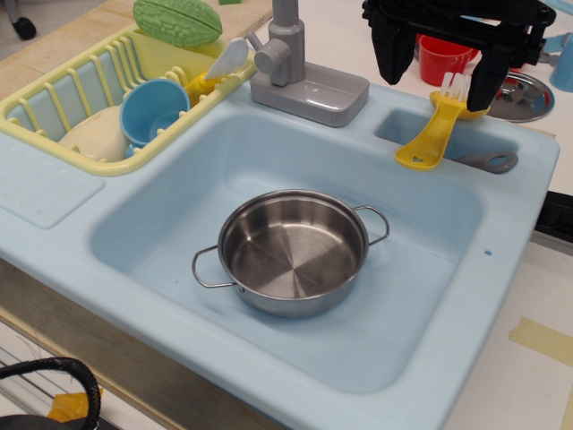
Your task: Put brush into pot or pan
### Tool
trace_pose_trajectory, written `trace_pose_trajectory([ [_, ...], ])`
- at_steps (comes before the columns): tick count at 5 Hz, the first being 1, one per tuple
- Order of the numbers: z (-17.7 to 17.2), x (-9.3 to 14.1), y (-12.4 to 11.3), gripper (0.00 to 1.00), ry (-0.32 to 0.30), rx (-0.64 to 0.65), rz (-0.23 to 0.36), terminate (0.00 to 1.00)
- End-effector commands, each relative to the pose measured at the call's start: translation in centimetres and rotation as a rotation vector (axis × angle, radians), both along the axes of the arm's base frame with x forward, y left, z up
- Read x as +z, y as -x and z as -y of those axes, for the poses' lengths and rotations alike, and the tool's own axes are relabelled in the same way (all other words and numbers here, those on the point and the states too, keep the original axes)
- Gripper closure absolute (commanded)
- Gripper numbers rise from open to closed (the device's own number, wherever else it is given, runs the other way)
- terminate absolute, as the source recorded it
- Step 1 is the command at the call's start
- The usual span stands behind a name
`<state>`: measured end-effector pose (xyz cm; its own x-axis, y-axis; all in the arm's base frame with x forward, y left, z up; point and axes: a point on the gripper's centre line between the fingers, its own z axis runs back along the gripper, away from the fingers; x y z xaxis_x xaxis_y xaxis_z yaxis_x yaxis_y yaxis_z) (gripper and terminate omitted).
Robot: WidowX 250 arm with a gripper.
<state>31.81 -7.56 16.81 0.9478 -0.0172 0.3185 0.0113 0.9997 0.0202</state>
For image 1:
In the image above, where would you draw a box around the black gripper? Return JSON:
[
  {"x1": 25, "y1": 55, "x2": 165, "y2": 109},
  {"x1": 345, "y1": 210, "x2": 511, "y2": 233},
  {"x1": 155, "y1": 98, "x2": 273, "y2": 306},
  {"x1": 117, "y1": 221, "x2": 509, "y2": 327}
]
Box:
[{"x1": 363, "y1": 1, "x2": 556, "y2": 111}]

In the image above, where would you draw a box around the steel pot lid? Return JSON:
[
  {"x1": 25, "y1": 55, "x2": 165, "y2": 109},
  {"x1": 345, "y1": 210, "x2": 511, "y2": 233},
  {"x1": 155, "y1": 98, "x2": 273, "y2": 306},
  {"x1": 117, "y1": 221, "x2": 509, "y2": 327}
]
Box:
[{"x1": 488, "y1": 72, "x2": 555, "y2": 123}]

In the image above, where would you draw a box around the stainless steel pot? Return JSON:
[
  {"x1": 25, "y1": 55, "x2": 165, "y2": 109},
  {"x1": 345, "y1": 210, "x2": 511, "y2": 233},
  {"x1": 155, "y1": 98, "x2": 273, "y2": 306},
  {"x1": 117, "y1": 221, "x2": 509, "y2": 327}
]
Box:
[{"x1": 212, "y1": 189, "x2": 390, "y2": 319}]

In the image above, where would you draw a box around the red plastic mug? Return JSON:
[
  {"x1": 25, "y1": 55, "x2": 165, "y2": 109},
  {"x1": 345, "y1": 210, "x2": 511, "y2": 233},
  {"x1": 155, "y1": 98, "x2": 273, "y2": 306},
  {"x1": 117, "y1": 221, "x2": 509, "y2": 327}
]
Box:
[{"x1": 418, "y1": 36, "x2": 478, "y2": 86}]

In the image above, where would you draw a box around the light blue utensil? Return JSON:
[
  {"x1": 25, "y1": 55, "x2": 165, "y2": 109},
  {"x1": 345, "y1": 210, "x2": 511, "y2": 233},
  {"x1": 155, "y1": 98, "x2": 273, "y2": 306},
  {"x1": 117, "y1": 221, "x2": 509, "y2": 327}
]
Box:
[{"x1": 543, "y1": 32, "x2": 572, "y2": 54}]

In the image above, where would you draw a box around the light blue cup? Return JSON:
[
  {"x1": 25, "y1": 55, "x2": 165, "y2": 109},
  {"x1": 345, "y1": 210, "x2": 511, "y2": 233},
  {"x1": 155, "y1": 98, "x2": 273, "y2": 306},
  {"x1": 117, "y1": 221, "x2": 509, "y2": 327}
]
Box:
[{"x1": 550, "y1": 35, "x2": 573, "y2": 92}]

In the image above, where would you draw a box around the grey toy faucet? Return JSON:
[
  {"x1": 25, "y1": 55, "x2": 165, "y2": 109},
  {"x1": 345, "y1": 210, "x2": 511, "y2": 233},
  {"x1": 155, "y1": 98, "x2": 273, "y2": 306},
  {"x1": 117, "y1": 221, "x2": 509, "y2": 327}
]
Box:
[{"x1": 247, "y1": 1, "x2": 370, "y2": 127}]

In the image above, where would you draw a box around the green toy bitter gourd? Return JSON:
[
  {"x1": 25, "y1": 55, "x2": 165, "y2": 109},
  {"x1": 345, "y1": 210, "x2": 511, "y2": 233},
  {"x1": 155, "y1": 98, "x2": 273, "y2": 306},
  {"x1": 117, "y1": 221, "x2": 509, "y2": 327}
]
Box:
[{"x1": 133, "y1": 0, "x2": 223, "y2": 47}]

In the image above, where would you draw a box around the blue plastic cup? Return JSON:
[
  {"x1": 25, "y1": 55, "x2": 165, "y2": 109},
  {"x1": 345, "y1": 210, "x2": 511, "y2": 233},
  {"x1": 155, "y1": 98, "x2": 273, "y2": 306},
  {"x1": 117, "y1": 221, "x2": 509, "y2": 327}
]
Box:
[{"x1": 119, "y1": 79, "x2": 192, "y2": 148}]

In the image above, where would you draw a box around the light blue toy sink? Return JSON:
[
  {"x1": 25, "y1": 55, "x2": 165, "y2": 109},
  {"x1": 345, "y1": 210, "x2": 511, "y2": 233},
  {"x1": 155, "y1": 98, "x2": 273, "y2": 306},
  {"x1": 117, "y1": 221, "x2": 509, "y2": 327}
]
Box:
[{"x1": 1, "y1": 85, "x2": 560, "y2": 429}]

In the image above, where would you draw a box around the beige masking tape strip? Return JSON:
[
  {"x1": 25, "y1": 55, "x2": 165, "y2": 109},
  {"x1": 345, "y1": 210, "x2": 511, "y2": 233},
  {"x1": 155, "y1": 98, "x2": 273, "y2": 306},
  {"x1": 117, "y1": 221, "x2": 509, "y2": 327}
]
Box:
[{"x1": 509, "y1": 317, "x2": 573, "y2": 367}]

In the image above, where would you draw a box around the yellow dish rack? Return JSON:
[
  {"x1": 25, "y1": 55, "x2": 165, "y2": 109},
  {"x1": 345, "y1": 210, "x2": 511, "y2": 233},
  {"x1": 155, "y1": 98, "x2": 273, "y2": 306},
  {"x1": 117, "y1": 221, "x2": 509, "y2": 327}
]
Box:
[{"x1": 1, "y1": 24, "x2": 256, "y2": 176}]

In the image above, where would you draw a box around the cream plastic plate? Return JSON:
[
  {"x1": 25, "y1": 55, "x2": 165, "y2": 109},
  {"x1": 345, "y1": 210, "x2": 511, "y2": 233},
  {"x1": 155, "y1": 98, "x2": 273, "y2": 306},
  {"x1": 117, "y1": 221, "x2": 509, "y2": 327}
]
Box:
[{"x1": 58, "y1": 106, "x2": 130, "y2": 162}]

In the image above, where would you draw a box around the black caster wheel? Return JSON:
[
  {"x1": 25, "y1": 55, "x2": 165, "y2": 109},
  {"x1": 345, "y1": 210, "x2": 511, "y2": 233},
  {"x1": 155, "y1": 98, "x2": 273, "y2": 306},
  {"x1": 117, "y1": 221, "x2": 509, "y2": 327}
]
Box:
[{"x1": 13, "y1": 17, "x2": 37, "y2": 40}]

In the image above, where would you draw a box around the yellow tape piece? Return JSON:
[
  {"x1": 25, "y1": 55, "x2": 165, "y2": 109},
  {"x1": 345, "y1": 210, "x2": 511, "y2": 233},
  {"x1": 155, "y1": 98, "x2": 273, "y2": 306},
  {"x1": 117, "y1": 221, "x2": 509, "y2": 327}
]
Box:
[{"x1": 47, "y1": 392, "x2": 89, "y2": 423}]

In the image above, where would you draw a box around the grey utensil handle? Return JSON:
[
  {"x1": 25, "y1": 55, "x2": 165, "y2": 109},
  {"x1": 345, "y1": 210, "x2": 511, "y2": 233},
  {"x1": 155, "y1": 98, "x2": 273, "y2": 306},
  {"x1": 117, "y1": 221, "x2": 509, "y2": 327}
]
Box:
[{"x1": 456, "y1": 151, "x2": 518, "y2": 175}]

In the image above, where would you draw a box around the black braided cable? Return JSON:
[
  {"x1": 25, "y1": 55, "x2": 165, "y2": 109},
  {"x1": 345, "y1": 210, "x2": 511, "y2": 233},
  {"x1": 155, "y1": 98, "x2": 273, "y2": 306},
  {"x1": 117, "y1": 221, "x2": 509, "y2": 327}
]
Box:
[{"x1": 0, "y1": 357, "x2": 102, "y2": 430}]

